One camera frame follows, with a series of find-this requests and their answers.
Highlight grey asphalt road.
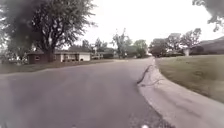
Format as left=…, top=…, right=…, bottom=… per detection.
left=0, top=57, right=174, bottom=128

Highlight low brick house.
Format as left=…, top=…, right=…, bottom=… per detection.
left=26, top=49, right=92, bottom=65

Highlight row of distant trees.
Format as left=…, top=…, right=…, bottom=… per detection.
left=81, top=27, right=203, bottom=60

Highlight pale concrete kerb strip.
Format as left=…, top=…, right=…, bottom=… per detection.
left=137, top=57, right=224, bottom=128

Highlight large dark tree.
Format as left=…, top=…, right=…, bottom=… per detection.
left=0, top=0, right=98, bottom=64

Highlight dry grass verge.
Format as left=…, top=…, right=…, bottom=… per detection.
left=0, top=58, right=116, bottom=75

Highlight green grass lawn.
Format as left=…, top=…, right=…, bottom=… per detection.
left=155, top=54, right=224, bottom=104

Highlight building with dark roof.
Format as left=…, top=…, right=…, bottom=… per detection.
left=188, top=35, right=224, bottom=56

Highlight overhanging tree branches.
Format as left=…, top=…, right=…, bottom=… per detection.
left=191, top=0, right=224, bottom=33

